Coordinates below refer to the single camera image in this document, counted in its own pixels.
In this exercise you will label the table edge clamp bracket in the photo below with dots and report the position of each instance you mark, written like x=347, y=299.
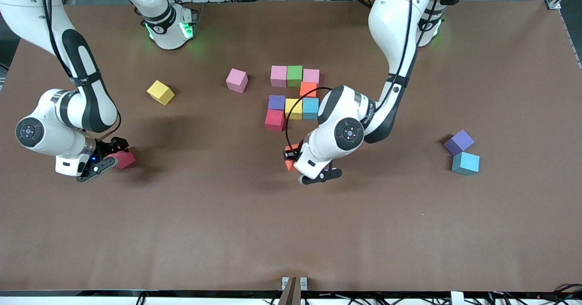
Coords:
x=293, y=293

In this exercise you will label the dark red foam cube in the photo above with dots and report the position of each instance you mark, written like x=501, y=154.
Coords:
x=275, y=120

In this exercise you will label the brown table cover sheet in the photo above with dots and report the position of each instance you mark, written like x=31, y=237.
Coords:
x=291, y=227

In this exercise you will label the light blue foam cube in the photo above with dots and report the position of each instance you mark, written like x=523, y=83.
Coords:
x=311, y=108

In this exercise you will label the pink foam cube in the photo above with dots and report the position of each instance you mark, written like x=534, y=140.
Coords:
x=278, y=77
x=311, y=75
x=237, y=80

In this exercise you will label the white table post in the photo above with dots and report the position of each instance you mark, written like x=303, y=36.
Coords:
x=457, y=298

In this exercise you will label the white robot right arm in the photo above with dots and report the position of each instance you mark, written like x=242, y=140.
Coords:
x=29, y=132

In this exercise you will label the yellow foam cube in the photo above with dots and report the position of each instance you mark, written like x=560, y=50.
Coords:
x=294, y=110
x=160, y=91

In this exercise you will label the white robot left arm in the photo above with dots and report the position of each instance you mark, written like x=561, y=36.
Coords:
x=391, y=18

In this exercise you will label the teal foam cube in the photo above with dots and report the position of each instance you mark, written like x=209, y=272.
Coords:
x=466, y=163

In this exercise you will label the green foam cube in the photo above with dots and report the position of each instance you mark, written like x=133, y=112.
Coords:
x=294, y=76

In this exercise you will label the light red foam cube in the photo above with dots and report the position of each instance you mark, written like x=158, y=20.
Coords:
x=126, y=159

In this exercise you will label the orange foam cube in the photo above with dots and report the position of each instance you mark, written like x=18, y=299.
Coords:
x=308, y=89
x=291, y=164

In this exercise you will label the purple foam cube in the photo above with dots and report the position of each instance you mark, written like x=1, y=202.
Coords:
x=459, y=142
x=276, y=102

